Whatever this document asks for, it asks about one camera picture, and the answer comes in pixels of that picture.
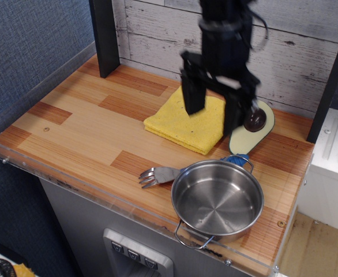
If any white toy sink unit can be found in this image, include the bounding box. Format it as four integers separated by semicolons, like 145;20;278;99
296;108;338;229

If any clear acrylic guard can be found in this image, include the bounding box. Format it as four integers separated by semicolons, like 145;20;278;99
0;45;313;276

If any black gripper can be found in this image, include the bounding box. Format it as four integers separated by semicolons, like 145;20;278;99
181;25;260;136

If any black post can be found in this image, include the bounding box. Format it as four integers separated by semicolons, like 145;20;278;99
89;0;121;78
306;52;338;143

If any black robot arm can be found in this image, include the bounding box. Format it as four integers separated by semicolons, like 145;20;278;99
181;1;266;135

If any black left post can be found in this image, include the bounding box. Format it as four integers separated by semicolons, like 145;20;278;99
89;0;121;78

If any yellow tape piece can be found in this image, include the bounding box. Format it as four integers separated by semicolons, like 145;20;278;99
13;264;36;277

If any toy avocado half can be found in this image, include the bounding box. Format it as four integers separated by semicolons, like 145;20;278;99
229;100;275;154

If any yellow folded cloth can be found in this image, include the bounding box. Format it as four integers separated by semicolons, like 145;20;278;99
144;88;226;155

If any blue handled metal fork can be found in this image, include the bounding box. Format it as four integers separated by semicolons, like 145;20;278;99
138;154;249;189

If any black right post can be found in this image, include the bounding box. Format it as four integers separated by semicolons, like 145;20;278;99
306;52;338;143

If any silver dispenser button panel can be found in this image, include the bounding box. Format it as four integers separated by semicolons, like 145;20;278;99
103;228;174;276

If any small steel pot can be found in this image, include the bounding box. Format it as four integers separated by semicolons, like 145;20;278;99
171;160;264;249

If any grey toy fridge cabinet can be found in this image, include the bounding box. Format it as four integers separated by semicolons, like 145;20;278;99
41;180;276;276

